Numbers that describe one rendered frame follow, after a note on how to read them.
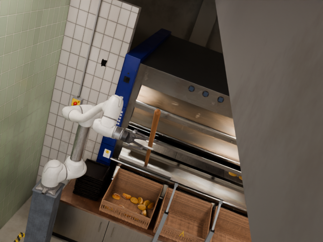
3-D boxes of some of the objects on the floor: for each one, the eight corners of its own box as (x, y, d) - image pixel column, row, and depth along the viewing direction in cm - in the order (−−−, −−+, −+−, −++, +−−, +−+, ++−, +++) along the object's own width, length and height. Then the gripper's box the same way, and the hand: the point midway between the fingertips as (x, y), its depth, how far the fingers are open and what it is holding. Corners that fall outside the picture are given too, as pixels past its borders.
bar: (87, 236, 396) (111, 155, 346) (189, 277, 391) (228, 200, 341) (76, 256, 368) (101, 171, 318) (185, 300, 362) (228, 221, 313)
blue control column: (124, 145, 599) (161, 28, 508) (133, 148, 599) (171, 31, 508) (81, 213, 425) (125, 54, 334) (93, 218, 424) (141, 59, 333)
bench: (68, 206, 428) (77, 170, 404) (248, 278, 418) (269, 245, 393) (46, 237, 377) (55, 198, 353) (251, 319, 367) (275, 285, 342)
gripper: (126, 125, 237) (158, 137, 237) (118, 146, 233) (150, 158, 232) (126, 122, 230) (158, 135, 230) (117, 144, 226) (150, 157, 225)
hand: (149, 145), depth 231 cm, fingers closed on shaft, 3 cm apart
